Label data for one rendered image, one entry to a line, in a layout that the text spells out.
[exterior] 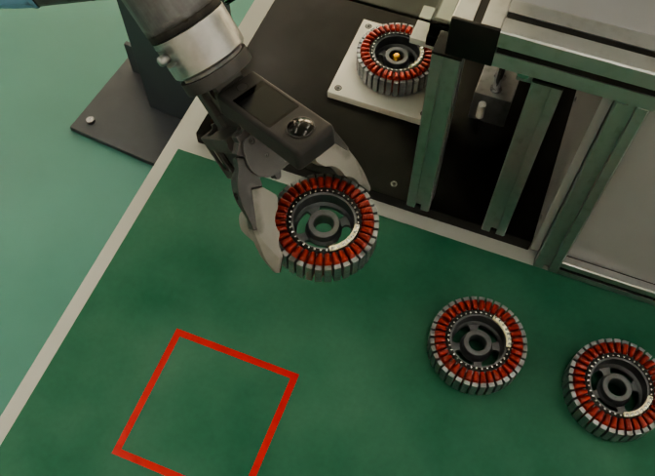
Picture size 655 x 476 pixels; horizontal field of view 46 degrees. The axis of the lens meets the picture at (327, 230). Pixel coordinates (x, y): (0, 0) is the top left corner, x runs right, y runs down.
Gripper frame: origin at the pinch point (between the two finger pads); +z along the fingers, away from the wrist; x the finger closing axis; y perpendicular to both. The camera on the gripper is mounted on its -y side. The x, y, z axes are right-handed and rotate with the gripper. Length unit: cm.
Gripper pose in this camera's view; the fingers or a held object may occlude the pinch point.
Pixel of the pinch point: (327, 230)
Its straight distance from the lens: 78.5
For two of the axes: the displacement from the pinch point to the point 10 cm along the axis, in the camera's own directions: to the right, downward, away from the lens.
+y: -5.2, -1.4, 8.4
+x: -7.0, 6.3, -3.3
